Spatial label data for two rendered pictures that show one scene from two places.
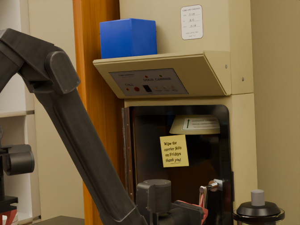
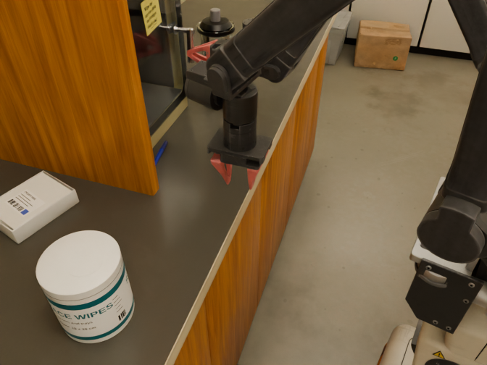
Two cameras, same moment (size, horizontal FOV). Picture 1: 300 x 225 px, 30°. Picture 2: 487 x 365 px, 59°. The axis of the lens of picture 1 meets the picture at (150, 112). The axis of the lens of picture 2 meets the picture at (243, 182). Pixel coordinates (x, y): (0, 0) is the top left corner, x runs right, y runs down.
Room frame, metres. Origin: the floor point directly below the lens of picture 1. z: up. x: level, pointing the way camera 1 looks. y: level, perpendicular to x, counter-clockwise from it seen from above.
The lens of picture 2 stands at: (1.48, 0.96, 1.64)
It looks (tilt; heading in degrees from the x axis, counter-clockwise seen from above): 41 degrees down; 251
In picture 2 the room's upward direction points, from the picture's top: straight up
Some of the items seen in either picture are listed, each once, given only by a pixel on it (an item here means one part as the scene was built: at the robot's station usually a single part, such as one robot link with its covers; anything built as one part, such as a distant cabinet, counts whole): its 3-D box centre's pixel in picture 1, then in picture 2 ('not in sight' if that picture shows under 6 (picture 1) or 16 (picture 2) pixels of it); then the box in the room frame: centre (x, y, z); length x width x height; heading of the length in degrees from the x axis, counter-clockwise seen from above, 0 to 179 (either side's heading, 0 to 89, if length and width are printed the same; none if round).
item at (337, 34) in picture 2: not in sight; (310, 34); (-0.21, -2.27, 0.17); 0.60 x 0.42 x 0.33; 141
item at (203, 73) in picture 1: (159, 77); not in sight; (1.33, -0.03, 1.46); 0.32 x 0.11 x 0.10; 53
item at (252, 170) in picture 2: not in sight; (244, 166); (1.28, 0.38, 1.14); 0.07 x 0.07 x 0.09; 53
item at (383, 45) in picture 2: not in sight; (381, 44); (-0.70, -1.93, 0.14); 0.41 x 0.33 x 0.29; 149
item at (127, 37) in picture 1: (128, 39); not in sight; (1.38, 0.04, 1.56); 0.10 x 0.10 x 0.09; 53
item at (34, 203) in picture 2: not in sight; (31, 204); (1.71, 0.15, 0.96); 0.16 x 0.12 x 0.04; 36
